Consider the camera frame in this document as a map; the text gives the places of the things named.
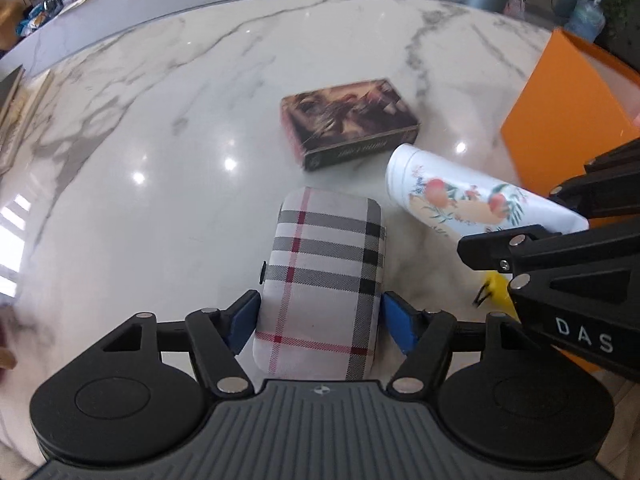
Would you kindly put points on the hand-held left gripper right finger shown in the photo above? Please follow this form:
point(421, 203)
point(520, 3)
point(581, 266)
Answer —
point(400, 320)

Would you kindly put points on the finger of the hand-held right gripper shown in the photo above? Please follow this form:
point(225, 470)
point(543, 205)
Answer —
point(530, 252)
point(605, 190)

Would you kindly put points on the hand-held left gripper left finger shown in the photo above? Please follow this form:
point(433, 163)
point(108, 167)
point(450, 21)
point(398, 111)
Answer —
point(246, 317)

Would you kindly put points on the plaid fabric case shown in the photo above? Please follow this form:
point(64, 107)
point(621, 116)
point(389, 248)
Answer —
point(325, 280)

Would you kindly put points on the orange cardboard box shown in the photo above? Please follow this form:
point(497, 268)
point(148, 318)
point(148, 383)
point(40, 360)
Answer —
point(555, 120)

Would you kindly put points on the white floral lotion tube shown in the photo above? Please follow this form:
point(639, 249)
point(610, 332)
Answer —
point(450, 190)

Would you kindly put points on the yellow object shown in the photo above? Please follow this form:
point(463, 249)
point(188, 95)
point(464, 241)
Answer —
point(497, 290)

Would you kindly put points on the blue water jug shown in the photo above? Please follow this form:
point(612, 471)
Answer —
point(586, 15)

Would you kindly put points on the dark illustrated card box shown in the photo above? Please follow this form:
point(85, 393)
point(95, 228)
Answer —
point(345, 120)

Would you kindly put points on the woven pink basket bag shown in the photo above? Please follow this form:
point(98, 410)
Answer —
point(514, 2)

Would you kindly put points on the snack packets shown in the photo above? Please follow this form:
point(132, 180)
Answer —
point(35, 22)

